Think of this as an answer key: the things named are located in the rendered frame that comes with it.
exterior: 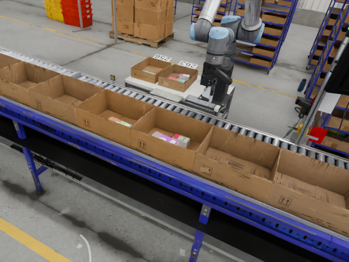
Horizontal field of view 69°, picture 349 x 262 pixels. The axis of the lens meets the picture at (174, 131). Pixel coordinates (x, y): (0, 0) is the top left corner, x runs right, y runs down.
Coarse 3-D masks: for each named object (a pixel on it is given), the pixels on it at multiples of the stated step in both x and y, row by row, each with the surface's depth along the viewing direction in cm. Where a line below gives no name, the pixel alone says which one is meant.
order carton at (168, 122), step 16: (160, 112) 163; (176, 112) 158; (144, 128) 157; (160, 128) 170; (176, 128) 164; (192, 128) 159; (208, 128) 153; (144, 144) 142; (160, 144) 136; (192, 144) 160; (160, 160) 143; (176, 160) 138; (192, 160) 132
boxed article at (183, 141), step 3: (174, 135) 158; (177, 135) 159; (180, 135) 159; (174, 138) 156; (177, 138) 156; (180, 138) 156; (183, 138) 157; (186, 138) 157; (189, 138) 157; (180, 141) 155; (183, 141) 154; (186, 141) 155; (189, 141) 158; (180, 144) 156; (183, 144) 155; (186, 144) 154; (183, 147) 156; (186, 147) 156
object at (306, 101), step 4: (296, 100) 183; (300, 100) 181; (304, 100) 180; (308, 100) 181; (300, 104) 182; (304, 104) 181; (308, 104) 179; (300, 108) 186; (304, 108) 183; (308, 108) 181; (304, 112) 185
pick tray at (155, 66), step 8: (136, 64) 264; (144, 64) 280; (152, 64) 288; (160, 64) 284; (168, 64) 279; (136, 72) 256; (144, 72) 252; (152, 72) 273; (160, 72) 258; (144, 80) 257; (152, 80) 253
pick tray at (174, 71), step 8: (176, 64) 275; (168, 72) 268; (176, 72) 280; (184, 72) 276; (192, 72) 272; (160, 80) 248; (168, 80) 245; (192, 80) 258; (176, 88) 246; (184, 88) 243
